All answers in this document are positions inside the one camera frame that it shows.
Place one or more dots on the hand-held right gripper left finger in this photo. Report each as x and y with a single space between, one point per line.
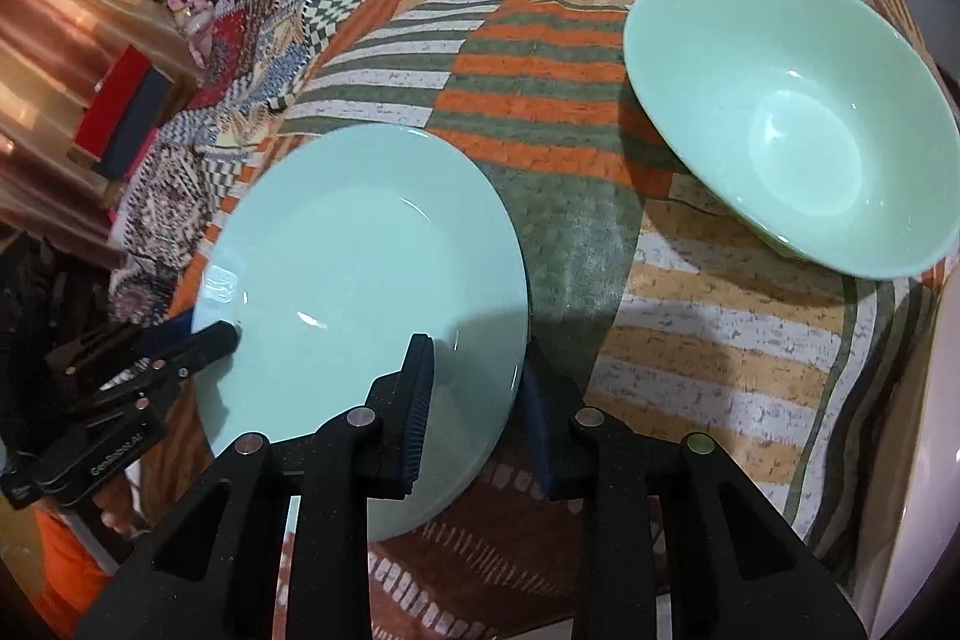
420 419

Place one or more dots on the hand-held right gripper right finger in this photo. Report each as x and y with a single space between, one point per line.
538 452

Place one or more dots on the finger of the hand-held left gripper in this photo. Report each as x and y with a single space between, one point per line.
169 332
202 347

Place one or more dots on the green plate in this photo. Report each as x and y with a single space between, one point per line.
360 280

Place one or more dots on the green bowl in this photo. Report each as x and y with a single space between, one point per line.
795 115

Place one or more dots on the person's left hand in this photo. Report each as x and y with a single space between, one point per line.
120 512

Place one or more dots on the orange clothing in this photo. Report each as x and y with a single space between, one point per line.
67 565

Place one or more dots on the dark blue box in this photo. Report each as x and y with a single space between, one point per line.
139 119

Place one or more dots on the red box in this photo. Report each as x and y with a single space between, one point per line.
112 100

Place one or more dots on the patterned checkered quilt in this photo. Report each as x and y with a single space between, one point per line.
247 55

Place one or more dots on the brown curtain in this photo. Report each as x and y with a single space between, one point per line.
52 48

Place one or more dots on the pink rabbit toy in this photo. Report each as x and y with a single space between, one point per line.
191 21

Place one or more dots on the striped patchwork blanket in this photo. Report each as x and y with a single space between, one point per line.
525 85

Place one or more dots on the pink bowl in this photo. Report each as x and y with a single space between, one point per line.
930 460

